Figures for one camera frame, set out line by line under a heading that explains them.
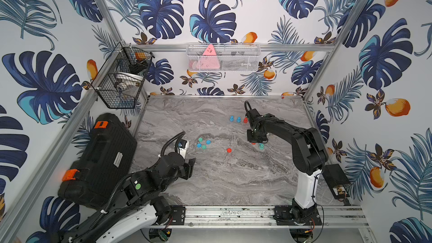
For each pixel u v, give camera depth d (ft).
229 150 3.12
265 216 2.47
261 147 3.12
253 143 3.20
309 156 1.71
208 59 2.96
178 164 1.63
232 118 3.50
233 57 3.11
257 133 2.63
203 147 3.20
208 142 3.25
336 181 2.62
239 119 3.49
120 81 2.73
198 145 3.20
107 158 2.31
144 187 1.50
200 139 3.29
